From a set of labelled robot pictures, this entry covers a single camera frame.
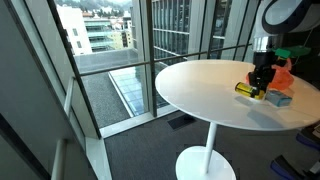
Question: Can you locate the blue black stand foot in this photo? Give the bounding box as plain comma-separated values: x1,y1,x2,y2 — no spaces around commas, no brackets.
295,123,320,152
269,154,320,180

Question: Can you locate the black floor vent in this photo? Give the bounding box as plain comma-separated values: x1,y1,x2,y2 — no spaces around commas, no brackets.
166,114,198,131

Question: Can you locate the white vertical pipe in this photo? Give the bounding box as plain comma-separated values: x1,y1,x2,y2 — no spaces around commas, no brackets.
50,138,68,180

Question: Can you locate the blue mentos gum box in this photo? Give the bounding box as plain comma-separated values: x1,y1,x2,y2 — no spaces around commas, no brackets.
265,89,294,108

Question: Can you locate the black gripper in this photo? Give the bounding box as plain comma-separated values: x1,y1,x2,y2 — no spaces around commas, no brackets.
247,49,278,93

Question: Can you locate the yellow and brown bottle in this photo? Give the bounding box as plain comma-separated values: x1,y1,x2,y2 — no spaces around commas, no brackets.
234,81,266,101

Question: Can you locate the white table pedestal with base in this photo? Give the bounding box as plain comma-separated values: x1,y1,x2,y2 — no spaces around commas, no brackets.
175,121,237,180

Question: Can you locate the orange plastic bag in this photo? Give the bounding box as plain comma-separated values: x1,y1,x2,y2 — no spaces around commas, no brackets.
245,58,295,91

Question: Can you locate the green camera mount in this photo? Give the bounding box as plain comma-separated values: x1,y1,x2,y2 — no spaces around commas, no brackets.
271,45,312,60

